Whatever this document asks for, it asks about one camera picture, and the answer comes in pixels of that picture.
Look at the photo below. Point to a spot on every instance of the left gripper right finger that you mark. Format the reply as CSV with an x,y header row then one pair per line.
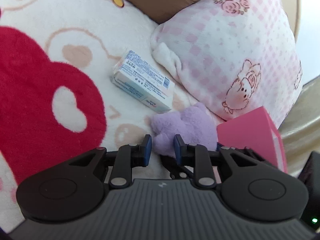
x,y
197,157

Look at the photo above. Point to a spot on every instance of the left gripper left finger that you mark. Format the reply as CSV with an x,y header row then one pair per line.
x,y
125,159

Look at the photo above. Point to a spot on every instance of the purple plush toy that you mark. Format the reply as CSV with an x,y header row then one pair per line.
x,y
193,124

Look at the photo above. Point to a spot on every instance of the pink storage box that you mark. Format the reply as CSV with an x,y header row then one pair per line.
x,y
255,130

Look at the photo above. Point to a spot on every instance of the beige headboard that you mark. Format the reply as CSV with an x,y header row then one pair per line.
x,y
300,130

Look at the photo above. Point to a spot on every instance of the white blue soap box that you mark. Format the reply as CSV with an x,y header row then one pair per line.
x,y
149,86

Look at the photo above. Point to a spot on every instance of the pink checkered pillow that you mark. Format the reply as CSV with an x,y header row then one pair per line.
x,y
232,55

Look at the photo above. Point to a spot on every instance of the bear print blanket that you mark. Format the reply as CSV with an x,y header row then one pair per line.
x,y
57,95

